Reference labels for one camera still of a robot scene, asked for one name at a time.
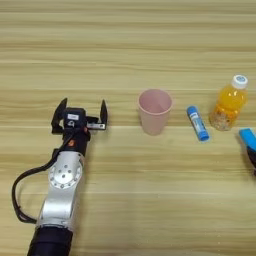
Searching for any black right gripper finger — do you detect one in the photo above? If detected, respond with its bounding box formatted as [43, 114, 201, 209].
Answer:
[246, 146, 256, 176]

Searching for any black labelled box left gripper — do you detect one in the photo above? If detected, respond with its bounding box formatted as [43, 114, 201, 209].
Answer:
[63, 107, 87, 129]

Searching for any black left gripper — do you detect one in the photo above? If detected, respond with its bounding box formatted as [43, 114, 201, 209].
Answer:
[50, 97, 109, 156]

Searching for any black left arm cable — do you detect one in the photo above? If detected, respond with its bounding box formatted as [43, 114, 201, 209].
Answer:
[11, 131, 73, 224]

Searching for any orange juice bottle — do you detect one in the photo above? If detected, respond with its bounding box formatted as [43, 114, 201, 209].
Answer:
[208, 74, 249, 132]

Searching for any blue rectangular eraser block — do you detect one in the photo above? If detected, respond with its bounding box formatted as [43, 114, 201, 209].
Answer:
[238, 128, 256, 153]

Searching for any blue glue stick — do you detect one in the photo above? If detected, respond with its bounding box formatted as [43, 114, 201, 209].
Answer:
[186, 105, 211, 142]

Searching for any pink plastic cup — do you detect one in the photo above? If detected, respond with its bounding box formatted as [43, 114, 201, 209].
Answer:
[137, 88, 174, 137]

